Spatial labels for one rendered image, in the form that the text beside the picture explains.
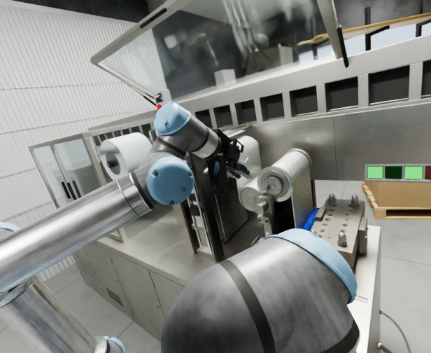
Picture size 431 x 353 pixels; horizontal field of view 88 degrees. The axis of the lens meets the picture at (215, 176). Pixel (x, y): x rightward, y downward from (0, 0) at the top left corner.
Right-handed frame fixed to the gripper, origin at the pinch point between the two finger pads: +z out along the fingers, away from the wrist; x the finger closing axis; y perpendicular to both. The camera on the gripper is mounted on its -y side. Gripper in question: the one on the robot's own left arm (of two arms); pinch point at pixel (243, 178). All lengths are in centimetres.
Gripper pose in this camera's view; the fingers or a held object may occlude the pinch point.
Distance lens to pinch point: 73.6
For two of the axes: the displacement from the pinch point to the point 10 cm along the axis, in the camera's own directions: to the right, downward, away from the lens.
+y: 2.2, -9.4, 2.4
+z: 5.9, 3.3, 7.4
